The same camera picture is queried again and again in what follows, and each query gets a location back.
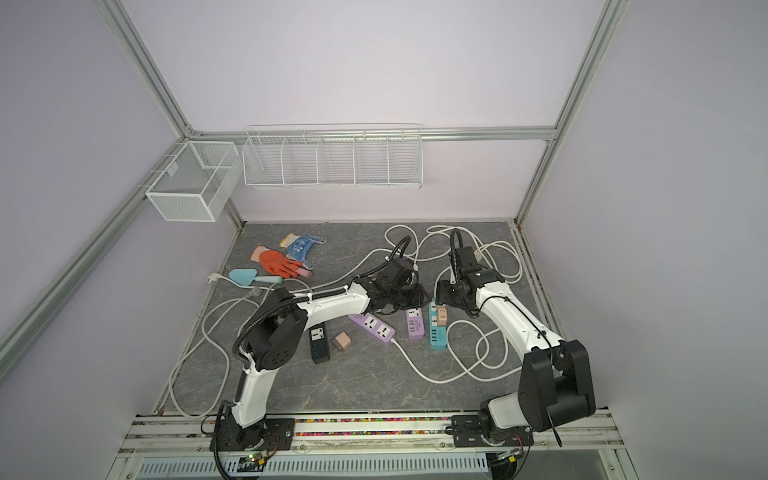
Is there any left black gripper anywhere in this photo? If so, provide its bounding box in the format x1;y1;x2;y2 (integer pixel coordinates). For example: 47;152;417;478
389;283;434;310

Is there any purple power strip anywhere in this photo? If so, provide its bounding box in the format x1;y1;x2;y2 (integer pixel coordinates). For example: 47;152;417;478
347;313;396;344
406;308;425;340

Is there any purple power strip front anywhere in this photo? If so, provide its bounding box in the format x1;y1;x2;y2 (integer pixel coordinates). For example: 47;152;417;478
347;313;396;344

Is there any black power strip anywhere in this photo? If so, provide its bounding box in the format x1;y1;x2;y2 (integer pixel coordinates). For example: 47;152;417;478
309;323;331;364

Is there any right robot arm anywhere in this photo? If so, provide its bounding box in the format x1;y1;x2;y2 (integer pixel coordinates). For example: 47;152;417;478
437;244;596;435

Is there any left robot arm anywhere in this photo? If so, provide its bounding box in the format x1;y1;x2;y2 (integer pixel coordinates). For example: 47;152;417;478
231;257;431;429

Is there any teal power strip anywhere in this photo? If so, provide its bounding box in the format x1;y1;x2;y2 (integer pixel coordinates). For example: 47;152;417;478
429;301;447;350

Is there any blue patterned glove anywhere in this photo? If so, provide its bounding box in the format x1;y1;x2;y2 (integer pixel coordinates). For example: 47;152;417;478
280;234;326;270

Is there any red rubber glove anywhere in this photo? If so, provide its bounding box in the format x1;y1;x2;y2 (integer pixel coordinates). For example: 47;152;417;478
258;249;302;279

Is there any pink glove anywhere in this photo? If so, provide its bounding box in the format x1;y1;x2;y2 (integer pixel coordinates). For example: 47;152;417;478
250;245;312;278

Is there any teal dustpan scoop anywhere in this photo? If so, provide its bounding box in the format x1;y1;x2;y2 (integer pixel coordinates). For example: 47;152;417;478
228;269;284;288

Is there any white mesh box basket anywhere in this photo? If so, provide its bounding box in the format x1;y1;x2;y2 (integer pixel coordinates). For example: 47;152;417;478
145;141;243;223

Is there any white wire basket rack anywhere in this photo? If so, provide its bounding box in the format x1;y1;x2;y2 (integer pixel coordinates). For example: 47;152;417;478
242;123;424;189

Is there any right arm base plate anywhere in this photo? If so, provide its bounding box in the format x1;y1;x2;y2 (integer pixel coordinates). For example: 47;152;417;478
445;412;534;448

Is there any white cable of black strip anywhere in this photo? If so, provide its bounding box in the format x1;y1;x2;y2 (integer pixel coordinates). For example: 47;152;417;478
166;245;415;419

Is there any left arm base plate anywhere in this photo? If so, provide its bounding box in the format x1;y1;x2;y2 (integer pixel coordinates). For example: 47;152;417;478
209;416;296;452

